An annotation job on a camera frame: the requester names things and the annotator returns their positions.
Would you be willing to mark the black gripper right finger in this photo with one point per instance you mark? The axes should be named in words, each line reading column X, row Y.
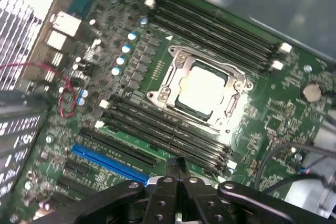
column 204, row 203

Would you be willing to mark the black PC case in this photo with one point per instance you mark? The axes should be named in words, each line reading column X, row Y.
column 288, row 3

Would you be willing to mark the silver CPU chip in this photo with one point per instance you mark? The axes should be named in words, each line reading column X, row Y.
column 202, row 87

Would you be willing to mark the green motherboard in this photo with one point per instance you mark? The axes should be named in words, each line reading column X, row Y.
column 262, row 98

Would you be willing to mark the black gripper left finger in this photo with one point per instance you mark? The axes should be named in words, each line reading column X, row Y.
column 162, row 203

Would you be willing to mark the coin cell battery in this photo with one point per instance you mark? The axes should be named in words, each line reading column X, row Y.
column 312, row 92

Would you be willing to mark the blue expansion slot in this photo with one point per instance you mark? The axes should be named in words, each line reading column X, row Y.
column 105, row 161

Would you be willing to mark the CPU in motherboard socket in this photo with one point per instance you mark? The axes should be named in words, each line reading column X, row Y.
column 181, row 58

